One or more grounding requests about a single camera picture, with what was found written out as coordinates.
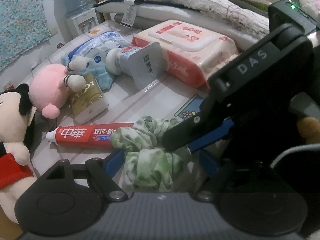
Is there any red toothpaste tube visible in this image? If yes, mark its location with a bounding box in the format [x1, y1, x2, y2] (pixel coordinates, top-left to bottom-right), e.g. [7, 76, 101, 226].
[46, 122, 133, 150]

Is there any blue white tissue pack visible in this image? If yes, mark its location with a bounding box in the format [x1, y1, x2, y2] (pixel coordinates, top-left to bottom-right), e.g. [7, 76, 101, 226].
[68, 31, 131, 69]

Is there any pink wet wipes pack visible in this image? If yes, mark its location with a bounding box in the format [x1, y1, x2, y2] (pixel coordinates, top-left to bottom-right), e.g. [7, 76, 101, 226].
[132, 20, 240, 88]

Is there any person right hand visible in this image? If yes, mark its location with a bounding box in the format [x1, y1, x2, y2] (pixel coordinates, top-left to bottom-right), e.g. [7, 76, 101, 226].
[297, 116, 320, 144]

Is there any green floral scrunchie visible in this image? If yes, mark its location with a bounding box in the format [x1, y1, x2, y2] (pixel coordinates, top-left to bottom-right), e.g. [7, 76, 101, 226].
[111, 116, 191, 192]

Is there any floral blue wall cloth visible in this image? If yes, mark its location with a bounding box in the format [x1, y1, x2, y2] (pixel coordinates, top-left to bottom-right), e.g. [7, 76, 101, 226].
[1, 0, 51, 70]

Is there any gold soap box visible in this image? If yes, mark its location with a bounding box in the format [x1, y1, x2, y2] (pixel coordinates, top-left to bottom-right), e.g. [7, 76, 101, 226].
[69, 73, 108, 125]

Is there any white water dispenser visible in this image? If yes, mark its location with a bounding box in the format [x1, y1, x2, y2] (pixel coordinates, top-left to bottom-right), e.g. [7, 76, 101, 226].
[66, 8, 99, 38]

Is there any big-head doll red dress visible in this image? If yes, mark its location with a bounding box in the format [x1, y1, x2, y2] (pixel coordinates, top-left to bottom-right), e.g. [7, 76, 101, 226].
[1, 83, 37, 224]

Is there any grey cream tube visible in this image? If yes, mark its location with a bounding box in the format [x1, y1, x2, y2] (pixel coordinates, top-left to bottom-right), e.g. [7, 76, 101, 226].
[106, 42, 167, 90]

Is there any pink round plush toy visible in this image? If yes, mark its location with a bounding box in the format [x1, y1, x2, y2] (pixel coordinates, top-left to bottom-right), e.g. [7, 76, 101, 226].
[29, 56, 86, 119]

